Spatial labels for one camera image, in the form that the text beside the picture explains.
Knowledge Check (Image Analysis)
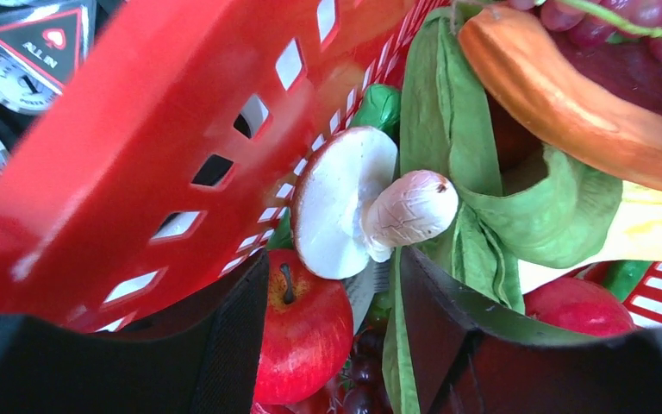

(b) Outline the white brown mushroom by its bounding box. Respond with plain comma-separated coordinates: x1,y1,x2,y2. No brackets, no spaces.
290,126,459,280

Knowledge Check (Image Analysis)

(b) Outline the green leafy vegetable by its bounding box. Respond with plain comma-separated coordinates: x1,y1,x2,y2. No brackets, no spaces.
383,7,622,413

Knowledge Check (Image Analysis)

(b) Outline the red chili pepper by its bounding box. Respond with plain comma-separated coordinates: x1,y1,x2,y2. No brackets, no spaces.
250,378,349,414

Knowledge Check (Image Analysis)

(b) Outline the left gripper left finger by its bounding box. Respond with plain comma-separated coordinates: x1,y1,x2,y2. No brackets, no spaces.
0,251,269,413

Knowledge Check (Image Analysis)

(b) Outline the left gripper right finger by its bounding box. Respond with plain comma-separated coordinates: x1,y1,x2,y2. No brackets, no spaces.
399,248,662,413

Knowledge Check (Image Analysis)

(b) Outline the red apple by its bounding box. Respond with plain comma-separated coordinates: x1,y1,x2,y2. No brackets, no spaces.
524,277,637,337
253,249,353,405

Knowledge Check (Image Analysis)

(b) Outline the red plastic shopping basket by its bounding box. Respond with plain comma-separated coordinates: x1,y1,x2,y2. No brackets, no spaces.
0,1,662,333

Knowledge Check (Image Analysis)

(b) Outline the green pepper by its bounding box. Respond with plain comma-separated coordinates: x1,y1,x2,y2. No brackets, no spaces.
350,84,401,144

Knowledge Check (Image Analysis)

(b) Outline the red grape bunch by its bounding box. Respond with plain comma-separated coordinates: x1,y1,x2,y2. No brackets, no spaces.
508,1,662,63

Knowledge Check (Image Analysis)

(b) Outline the dark purple grape bunch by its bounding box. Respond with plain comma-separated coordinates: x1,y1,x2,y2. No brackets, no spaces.
342,328,393,414

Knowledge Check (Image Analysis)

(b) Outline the black poker chip case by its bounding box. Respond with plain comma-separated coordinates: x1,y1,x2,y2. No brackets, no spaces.
0,1,121,173

